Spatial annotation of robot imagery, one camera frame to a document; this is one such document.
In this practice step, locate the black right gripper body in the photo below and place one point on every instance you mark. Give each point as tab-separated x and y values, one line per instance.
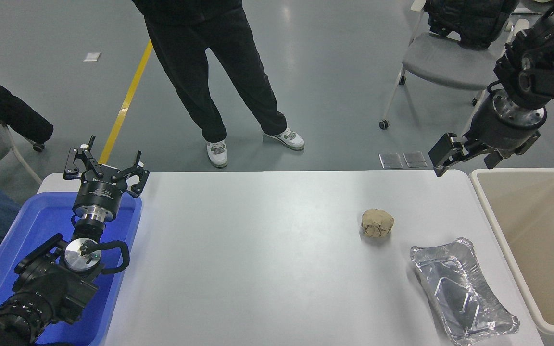
503	137

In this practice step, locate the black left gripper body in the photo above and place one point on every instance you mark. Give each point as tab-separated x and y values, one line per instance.
99	194

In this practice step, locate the silver foil tray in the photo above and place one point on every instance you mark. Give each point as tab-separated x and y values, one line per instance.
464	288

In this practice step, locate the square metal floor plate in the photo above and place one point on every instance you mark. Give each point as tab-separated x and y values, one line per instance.
390	160
415	159

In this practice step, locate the standing person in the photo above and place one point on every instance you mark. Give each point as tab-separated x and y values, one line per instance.
200	57

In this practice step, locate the large pale plastic bin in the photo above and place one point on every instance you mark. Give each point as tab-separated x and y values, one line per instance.
541	230

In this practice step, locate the crumpled tan paper ball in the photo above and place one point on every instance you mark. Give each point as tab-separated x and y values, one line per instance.
377	223

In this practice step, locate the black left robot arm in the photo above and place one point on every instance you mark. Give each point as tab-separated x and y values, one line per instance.
51	288

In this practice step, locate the blue plastic tray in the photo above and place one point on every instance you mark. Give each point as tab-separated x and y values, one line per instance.
36	216

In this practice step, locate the black jacket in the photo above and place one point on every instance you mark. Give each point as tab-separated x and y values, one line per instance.
469	19

